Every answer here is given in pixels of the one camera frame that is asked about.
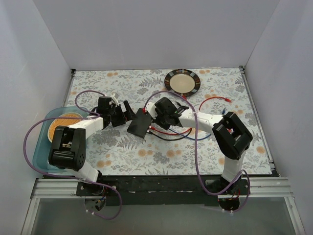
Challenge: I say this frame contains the black network switch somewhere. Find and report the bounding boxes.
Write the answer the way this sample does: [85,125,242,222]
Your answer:
[127,108,152,139]

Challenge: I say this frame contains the red ethernet cable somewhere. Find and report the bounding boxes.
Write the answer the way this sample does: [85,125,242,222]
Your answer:
[148,124,193,137]
[199,97,232,111]

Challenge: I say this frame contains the black ethernet cable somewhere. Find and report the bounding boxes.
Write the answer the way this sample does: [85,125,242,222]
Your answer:
[147,131,191,142]

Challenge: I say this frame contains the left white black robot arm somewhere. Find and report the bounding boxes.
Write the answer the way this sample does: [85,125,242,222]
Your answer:
[48,96,135,196]

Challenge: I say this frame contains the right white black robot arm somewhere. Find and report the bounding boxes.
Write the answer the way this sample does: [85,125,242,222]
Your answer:
[146,97,253,196]

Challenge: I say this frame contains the dark rimmed beige plate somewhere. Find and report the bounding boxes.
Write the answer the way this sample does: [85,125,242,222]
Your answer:
[164,69,201,97]

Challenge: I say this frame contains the floral tablecloth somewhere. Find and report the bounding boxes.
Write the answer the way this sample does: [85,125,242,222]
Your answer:
[66,68,271,175]

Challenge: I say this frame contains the orange woven round plate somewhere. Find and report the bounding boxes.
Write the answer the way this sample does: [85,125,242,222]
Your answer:
[47,113,83,142]

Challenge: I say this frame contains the teal plastic tray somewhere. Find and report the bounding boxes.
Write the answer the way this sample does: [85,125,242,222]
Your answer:
[32,106,88,174]

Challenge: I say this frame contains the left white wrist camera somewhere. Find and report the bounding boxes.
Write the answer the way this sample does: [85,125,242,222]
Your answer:
[111,93,120,107]

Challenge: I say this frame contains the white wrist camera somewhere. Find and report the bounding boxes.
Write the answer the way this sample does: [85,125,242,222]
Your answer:
[111,93,120,107]
[143,102,157,119]

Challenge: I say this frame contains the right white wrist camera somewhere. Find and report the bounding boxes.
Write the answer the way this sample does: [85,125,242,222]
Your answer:
[143,102,157,119]

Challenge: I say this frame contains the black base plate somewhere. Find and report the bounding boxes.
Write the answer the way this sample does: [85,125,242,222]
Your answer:
[76,175,248,206]

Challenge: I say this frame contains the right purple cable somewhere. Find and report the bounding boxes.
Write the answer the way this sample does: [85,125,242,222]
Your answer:
[144,91,250,213]

